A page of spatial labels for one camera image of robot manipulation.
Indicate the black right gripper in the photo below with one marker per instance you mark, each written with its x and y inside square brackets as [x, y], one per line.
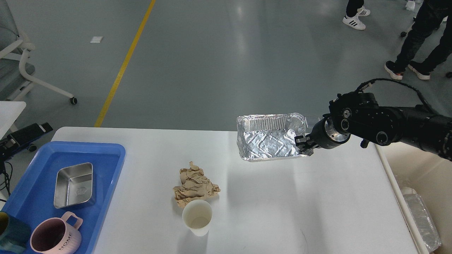
[323, 135]

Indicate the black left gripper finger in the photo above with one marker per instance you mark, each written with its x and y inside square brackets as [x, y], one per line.
[21, 139]

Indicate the aluminium foil tray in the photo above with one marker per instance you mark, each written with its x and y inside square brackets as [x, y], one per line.
[269, 137]

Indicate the stainless steel rectangular container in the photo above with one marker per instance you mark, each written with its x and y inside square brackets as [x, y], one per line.
[75, 187]

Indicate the pink HOME mug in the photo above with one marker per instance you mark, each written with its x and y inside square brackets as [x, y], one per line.
[57, 235]

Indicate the white paper cup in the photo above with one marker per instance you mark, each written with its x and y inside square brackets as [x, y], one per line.
[197, 216]

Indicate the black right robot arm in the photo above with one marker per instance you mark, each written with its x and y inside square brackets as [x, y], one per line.
[358, 113]

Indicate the clear floor plate left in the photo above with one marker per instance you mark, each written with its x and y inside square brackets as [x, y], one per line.
[311, 121]

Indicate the white side table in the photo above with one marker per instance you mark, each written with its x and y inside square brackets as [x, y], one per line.
[9, 112]

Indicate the blue plastic tray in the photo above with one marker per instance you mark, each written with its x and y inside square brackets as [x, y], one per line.
[32, 199]

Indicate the teal yellow cup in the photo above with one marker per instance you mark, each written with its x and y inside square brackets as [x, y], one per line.
[14, 234]

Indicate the beige plastic bin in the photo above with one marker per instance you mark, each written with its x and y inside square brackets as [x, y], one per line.
[431, 177]

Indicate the crumpled brown paper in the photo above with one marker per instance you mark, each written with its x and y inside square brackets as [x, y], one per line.
[194, 186]

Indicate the person with white sneakers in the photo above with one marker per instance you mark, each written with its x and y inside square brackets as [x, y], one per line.
[354, 10]

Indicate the person in dark jeans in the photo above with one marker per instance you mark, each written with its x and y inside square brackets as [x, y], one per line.
[429, 17]

